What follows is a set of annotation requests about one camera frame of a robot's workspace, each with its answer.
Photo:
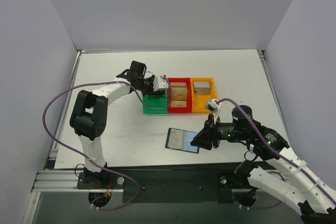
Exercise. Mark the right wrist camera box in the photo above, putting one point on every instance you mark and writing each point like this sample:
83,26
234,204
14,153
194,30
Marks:
214,107

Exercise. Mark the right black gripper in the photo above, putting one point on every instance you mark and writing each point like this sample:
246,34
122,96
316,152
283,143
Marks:
211,135

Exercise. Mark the black leather card holder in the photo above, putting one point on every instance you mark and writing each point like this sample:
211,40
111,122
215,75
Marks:
167,140

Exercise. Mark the green plastic bin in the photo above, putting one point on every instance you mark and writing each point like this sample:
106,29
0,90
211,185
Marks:
158,103

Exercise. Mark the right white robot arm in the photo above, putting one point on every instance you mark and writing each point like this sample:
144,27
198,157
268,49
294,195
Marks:
298,187

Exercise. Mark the aluminium frame rail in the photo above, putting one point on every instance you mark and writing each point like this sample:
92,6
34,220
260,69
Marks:
90,66

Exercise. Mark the red plastic bin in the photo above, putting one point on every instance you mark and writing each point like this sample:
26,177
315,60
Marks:
188,108

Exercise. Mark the black card stack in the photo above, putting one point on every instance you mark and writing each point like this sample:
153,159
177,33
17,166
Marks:
157,93

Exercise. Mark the orange plastic bin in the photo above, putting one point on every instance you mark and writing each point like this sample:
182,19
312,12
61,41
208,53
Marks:
199,99

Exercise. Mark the blue credit card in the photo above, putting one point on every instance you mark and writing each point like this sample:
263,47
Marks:
187,139

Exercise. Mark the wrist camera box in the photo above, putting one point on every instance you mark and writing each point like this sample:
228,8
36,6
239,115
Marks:
214,107
160,83

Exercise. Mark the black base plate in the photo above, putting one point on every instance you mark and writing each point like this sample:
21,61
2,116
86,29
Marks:
175,184

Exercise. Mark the tan card in holder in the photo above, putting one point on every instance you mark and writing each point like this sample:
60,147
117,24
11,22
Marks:
176,139

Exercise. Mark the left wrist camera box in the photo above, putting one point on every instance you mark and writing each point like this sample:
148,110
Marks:
160,83

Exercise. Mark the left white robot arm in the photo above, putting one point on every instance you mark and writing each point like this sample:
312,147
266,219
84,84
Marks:
89,115

